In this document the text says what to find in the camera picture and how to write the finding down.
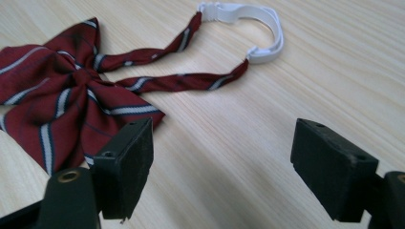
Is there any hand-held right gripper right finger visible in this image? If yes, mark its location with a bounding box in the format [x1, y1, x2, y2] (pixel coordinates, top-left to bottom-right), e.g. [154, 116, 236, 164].
[289, 117, 380, 223]

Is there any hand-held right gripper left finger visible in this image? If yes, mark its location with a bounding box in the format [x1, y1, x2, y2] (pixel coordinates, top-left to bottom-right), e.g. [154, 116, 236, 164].
[92, 117, 155, 221]

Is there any red striped bow tie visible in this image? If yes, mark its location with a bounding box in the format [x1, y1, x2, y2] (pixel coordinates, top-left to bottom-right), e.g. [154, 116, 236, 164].
[0, 1, 285, 177]

